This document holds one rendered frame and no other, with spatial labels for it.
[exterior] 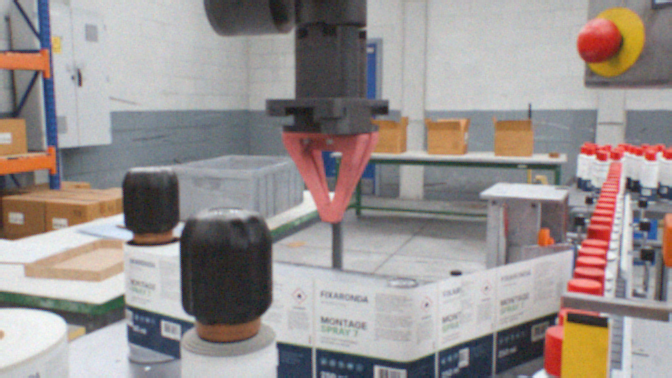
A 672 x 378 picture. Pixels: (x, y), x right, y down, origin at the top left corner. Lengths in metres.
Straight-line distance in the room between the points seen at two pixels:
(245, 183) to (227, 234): 1.83
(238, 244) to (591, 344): 0.28
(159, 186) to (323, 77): 0.48
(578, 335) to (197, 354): 0.30
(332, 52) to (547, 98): 7.58
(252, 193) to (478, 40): 6.08
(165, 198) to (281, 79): 7.98
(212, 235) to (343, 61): 0.18
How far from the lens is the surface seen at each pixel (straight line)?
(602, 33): 0.57
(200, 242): 0.51
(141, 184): 0.90
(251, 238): 0.51
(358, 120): 0.45
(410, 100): 8.17
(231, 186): 2.36
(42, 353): 0.70
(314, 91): 0.46
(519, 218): 0.94
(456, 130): 5.94
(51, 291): 1.71
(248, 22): 0.50
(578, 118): 8.01
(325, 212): 0.49
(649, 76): 0.58
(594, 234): 0.99
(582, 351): 0.48
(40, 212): 4.41
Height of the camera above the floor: 1.27
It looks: 8 degrees down
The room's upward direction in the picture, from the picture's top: straight up
